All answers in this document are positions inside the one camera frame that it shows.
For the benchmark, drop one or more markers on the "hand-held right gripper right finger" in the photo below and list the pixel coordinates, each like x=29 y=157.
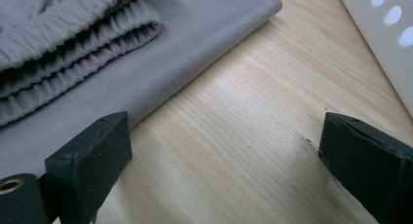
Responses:
x=370 y=165

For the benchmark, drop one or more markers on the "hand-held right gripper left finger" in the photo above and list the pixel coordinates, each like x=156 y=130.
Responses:
x=87 y=165

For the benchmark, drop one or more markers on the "grey pants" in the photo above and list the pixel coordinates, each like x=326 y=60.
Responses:
x=195 y=39

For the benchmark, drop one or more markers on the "white plastic basket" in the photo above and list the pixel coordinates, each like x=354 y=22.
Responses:
x=367 y=22

